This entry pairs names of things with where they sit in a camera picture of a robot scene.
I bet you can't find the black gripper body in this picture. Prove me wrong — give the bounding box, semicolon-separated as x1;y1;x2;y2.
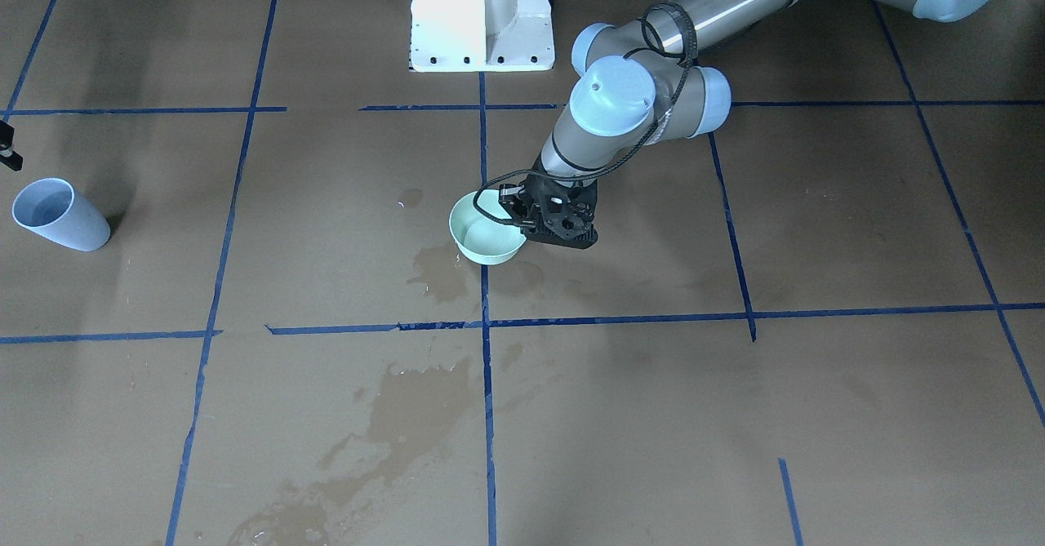
523;175;598;250

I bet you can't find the light blue plastic cup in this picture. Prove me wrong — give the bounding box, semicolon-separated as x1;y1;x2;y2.
11;177;111;251

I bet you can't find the mint green bowl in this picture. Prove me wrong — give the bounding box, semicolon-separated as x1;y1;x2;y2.
448;189;527;264

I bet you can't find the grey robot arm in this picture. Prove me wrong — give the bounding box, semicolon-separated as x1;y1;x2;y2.
473;0;989;249

